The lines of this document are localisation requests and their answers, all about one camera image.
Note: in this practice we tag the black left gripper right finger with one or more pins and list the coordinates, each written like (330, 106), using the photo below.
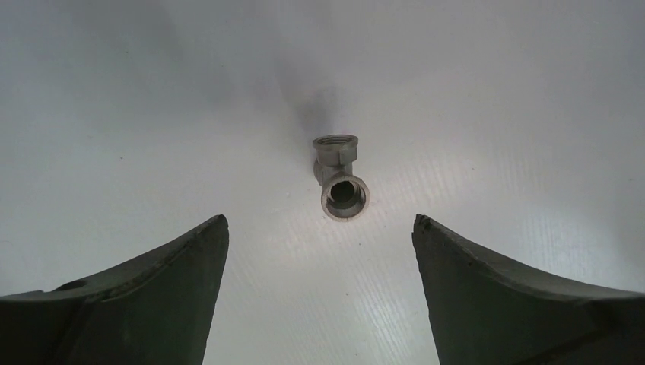
(486, 308)

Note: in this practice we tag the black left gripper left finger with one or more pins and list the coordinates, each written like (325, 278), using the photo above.
(156, 308)

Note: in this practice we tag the metal elbow pipe fitting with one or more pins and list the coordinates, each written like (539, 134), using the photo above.
(344, 196)

